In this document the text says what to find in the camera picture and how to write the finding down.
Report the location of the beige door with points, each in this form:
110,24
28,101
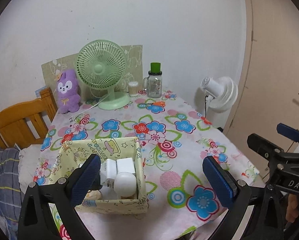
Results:
271,91

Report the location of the glass mason jar mug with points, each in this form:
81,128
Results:
152,84

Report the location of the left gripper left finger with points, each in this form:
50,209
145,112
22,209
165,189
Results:
36,220

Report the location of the yellow patterned storage box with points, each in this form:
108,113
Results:
73,154

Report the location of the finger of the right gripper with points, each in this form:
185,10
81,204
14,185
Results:
288,132
262,144

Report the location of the green desk fan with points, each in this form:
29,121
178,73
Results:
101,65

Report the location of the white square charger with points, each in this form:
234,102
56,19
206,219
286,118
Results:
125,165

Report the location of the blue plaid bedding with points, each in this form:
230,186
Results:
10,193

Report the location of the wooden chair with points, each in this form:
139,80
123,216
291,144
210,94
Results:
23,123

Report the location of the white oval earbud case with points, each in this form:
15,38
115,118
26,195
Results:
125,184

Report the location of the person's right hand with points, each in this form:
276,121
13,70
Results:
292,211

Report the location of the white standing fan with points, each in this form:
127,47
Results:
220,94

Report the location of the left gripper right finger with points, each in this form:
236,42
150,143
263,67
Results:
236,196

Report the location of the round cream compact mirror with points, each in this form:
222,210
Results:
93,195

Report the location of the white 45W charger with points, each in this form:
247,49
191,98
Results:
108,173

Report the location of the floral tablecloth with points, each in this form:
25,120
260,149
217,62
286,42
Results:
174,141

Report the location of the orange handled scissors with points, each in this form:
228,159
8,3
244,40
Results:
159,103

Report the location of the cotton swab container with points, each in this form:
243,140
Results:
133,88

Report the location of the green cup on jar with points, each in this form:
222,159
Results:
155,67

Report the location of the purple plush bunny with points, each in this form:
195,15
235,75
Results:
68,98

